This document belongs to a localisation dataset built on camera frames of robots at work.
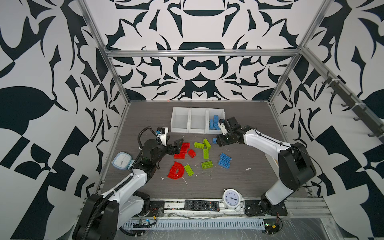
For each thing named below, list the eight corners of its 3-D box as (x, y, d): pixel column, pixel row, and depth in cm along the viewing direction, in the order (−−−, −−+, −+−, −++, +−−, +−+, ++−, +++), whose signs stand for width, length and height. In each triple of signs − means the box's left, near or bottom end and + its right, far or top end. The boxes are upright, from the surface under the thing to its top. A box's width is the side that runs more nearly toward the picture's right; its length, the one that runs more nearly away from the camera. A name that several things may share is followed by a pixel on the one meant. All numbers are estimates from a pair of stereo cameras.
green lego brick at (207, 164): (202, 169, 89) (202, 167, 87) (200, 164, 91) (200, 163, 89) (213, 166, 90) (213, 165, 88) (211, 161, 92) (212, 160, 90)
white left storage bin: (171, 134, 104) (170, 127, 98) (173, 114, 115) (172, 107, 109) (190, 134, 104) (189, 127, 98) (190, 114, 115) (190, 107, 109)
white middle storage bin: (188, 134, 102) (188, 128, 97) (189, 113, 114) (189, 107, 109) (207, 134, 102) (208, 128, 97) (206, 113, 114) (207, 107, 109)
